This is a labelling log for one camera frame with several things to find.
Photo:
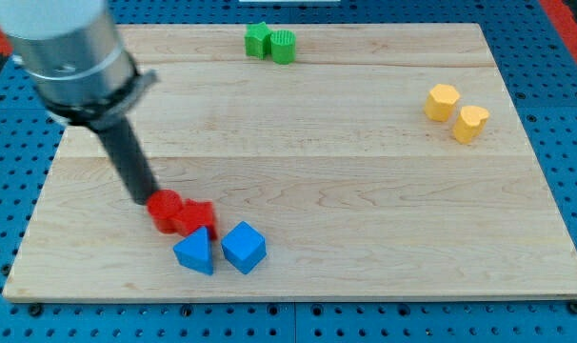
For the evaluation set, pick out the blue triangle block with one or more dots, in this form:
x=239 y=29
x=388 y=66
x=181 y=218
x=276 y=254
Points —
x=194 y=252

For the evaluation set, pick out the yellow hexagon block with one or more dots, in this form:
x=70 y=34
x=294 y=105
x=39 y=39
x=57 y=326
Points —
x=441 y=102

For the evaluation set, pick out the yellow heart block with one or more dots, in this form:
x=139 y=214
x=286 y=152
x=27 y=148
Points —
x=469 y=123

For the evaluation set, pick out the blue cube block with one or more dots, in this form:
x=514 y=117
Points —
x=244 y=247

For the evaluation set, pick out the red star block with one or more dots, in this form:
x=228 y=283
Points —
x=193 y=216

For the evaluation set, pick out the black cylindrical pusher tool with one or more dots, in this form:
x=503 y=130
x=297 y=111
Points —
x=125 y=154

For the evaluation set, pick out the green star block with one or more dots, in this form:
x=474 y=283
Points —
x=257 y=40

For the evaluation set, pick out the red cylinder block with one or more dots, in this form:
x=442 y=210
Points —
x=162 y=205

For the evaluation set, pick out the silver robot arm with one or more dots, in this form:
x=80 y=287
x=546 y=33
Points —
x=77 y=60

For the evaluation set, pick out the wooden board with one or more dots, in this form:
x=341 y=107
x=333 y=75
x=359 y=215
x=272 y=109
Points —
x=361 y=197

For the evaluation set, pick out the green circle block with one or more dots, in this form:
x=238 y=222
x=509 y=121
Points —
x=283 y=46

